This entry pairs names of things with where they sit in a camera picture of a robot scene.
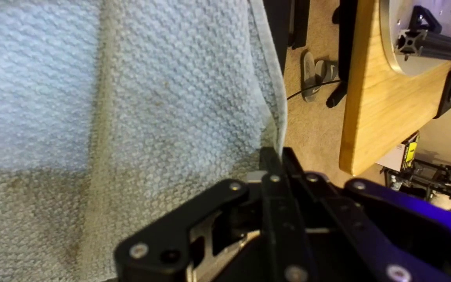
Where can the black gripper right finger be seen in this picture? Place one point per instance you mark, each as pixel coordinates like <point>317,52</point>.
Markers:
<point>389,236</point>

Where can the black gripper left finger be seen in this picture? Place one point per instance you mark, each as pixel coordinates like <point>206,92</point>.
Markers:
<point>232,233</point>

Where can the light blue towel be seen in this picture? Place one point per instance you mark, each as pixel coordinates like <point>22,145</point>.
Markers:
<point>116,112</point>

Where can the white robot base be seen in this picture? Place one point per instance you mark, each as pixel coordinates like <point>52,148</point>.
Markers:
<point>415,34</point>

